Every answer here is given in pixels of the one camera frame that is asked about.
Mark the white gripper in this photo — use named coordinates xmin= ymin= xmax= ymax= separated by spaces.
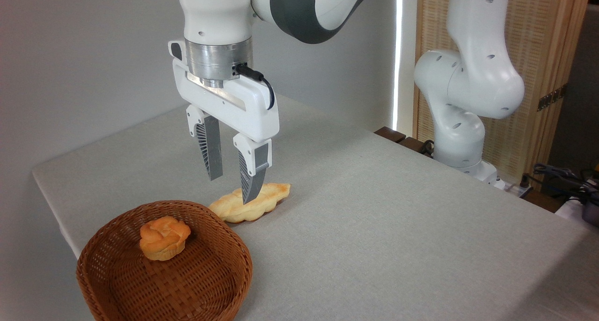
xmin=168 ymin=39 xmax=280 ymax=204

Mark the round knotted bread roll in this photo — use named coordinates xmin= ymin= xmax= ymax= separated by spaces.
xmin=139 ymin=216 xmax=191 ymax=261

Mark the long braided bread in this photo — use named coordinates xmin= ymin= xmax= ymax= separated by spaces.
xmin=208 ymin=182 xmax=291 ymax=224

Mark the brown wicker basket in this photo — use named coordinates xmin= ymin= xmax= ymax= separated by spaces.
xmin=76 ymin=200 xmax=253 ymax=321

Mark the dark wooden block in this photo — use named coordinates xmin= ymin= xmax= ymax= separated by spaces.
xmin=398 ymin=136 xmax=433 ymax=156
xmin=374 ymin=127 xmax=407 ymax=144

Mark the white power strip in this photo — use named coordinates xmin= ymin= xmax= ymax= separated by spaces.
xmin=496 ymin=177 xmax=534 ymax=198

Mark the dark metal hinge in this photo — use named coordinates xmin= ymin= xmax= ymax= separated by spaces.
xmin=537 ymin=83 xmax=568 ymax=112

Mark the wooden woven screen panel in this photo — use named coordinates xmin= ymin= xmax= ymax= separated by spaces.
xmin=414 ymin=0 xmax=592 ymax=190

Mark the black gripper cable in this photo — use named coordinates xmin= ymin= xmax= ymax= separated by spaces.
xmin=234 ymin=64 xmax=276 ymax=111

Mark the black cable bundle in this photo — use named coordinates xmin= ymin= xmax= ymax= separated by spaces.
xmin=533 ymin=163 xmax=599 ymax=204

